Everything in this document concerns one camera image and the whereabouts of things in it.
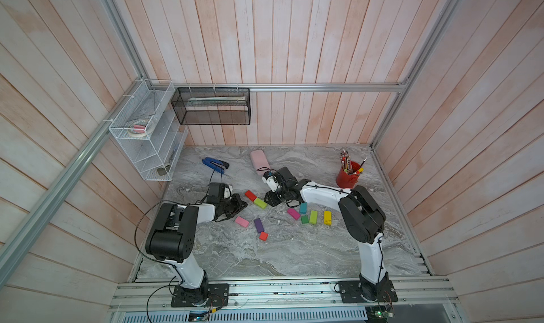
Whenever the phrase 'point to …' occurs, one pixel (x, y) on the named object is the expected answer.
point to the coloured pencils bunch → (346, 163)
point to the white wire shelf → (155, 156)
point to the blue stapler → (216, 165)
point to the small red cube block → (263, 236)
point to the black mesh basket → (212, 106)
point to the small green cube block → (304, 219)
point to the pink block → (242, 222)
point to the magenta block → (293, 213)
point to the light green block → (313, 218)
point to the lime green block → (261, 203)
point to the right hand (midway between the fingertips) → (268, 196)
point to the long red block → (251, 195)
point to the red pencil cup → (344, 180)
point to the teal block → (303, 207)
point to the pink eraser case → (260, 161)
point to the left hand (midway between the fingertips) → (248, 205)
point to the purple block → (258, 225)
